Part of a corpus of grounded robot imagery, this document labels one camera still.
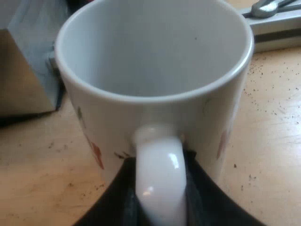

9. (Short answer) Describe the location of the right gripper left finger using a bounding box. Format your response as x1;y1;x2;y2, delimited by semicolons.
79;156;144;226

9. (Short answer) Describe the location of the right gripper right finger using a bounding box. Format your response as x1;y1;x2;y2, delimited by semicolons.
182;148;261;226

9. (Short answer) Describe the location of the white mug with red and black print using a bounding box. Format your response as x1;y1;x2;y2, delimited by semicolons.
54;0;255;226

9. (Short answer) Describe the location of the steel espresso machine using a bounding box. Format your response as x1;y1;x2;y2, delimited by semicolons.
0;27;57;118

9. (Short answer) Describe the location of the metal block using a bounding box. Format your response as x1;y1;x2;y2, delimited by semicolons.
7;0;71;111

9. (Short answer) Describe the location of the aluminium rail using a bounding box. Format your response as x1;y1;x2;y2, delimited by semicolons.
239;0;301;53

